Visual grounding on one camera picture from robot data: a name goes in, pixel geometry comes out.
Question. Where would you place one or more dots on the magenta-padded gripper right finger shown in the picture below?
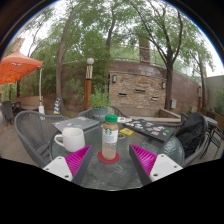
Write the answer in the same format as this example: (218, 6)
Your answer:
(165, 166)

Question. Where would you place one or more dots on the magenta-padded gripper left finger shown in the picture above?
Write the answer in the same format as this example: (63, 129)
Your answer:
(60, 168)

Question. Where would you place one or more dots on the green-capped coffee drink bottle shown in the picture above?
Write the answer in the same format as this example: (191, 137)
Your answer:
(109, 140)

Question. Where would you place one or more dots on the white ceramic mug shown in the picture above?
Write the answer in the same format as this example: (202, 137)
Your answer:
(73, 140)

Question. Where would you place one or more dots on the flat round red coaster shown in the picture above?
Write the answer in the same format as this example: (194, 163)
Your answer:
(100, 158)

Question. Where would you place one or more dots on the black jacket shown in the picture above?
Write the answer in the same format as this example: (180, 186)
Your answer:
(191, 131)

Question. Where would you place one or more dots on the yellow sticker card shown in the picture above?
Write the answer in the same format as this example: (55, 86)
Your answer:
(126, 131)

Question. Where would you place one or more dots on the dark patio table with chairs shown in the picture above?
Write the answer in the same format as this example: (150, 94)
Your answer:
(216, 133)

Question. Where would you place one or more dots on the grey utility box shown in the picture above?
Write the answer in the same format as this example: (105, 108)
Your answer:
(173, 104)

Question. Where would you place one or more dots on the green plant in blue pot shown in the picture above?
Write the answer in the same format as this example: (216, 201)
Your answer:
(100, 113)

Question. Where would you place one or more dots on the dark-trunk tree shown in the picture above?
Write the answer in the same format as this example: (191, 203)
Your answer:
(168, 86)

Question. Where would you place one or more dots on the leaning pale-trunk tree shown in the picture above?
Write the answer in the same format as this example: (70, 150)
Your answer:
(60, 76)

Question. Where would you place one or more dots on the orange patio umbrella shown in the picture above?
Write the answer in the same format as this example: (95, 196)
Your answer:
(16, 66)

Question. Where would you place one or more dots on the blue yellow striped post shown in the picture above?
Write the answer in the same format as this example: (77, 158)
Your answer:
(57, 106)

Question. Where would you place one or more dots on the wall lantern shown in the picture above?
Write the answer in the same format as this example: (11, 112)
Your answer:
(163, 85)
(114, 79)

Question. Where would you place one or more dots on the wooden lamp post with globe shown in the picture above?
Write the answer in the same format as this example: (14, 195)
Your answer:
(88, 90)

